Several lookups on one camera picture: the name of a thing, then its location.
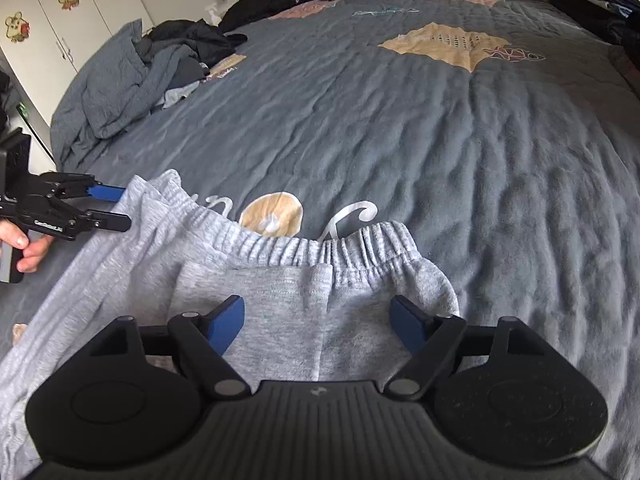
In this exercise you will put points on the grey patterned bed quilt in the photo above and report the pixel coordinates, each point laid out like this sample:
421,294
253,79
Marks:
400,160

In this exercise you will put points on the white wardrobe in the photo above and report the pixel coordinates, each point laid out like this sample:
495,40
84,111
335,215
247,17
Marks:
45,35

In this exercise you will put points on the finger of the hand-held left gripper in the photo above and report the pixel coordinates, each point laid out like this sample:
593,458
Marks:
110,222
107,193

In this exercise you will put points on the light grey sweatpants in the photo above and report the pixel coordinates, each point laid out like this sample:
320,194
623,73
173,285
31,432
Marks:
280,300

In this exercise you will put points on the person's left hand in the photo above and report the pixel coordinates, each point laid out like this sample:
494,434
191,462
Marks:
35,255

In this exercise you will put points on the small light grey garment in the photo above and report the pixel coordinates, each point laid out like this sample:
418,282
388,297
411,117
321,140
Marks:
180,95

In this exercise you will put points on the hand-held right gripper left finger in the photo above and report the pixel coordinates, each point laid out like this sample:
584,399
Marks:
230,320

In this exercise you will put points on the grey-blue crumpled garment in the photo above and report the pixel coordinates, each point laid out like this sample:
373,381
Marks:
100,95

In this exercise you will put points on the stack of folded dark clothes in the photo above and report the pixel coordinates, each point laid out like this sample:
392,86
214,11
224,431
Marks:
600,0

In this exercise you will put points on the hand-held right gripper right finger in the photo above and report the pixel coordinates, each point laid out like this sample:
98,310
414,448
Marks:
405,320

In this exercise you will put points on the dark grey crumpled garment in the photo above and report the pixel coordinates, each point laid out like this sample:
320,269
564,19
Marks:
195,47

